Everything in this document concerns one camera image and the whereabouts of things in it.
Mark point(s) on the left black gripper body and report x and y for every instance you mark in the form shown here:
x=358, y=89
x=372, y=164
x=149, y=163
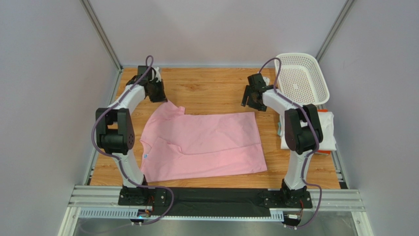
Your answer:
x=158, y=87

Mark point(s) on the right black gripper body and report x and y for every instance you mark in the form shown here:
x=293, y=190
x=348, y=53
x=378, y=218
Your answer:
x=252, y=97

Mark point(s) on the pink t shirt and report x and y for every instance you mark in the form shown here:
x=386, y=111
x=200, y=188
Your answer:
x=180, y=146

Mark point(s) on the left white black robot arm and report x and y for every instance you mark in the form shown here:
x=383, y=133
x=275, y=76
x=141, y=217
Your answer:
x=113, y=134

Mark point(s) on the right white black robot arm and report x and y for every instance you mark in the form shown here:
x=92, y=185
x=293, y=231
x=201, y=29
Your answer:
x=302, y=131

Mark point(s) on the white perforated plastic basket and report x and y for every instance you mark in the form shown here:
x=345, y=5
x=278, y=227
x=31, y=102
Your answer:
x=301, y=79

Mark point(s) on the folded teal t shirt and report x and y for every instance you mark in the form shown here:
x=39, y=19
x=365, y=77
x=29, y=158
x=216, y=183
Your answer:
x=279, y=129

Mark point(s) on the folded orange t shirt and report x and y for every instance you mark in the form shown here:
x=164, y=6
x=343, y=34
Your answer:
x=324, y=152

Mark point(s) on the folded white t shirt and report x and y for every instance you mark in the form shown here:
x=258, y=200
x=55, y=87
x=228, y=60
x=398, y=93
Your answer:
x=327, y=125

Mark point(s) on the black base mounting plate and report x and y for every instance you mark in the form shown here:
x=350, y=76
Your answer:
x=213, y=202

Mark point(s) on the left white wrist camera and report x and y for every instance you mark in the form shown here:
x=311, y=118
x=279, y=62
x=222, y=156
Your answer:
x=156, y=74

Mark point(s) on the right aluminium corner post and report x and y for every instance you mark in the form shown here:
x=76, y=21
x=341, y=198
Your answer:
x=345, y=10

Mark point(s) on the aluminium corner post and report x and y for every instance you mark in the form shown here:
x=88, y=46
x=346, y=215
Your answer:
x=345, y=10
x=88, y=7

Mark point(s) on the left aluminium corner post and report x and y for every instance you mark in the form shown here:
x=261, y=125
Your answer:
x=88, y=7

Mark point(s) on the aluminium frame rail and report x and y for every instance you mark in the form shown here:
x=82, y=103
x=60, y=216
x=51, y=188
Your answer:
x=102, y=202

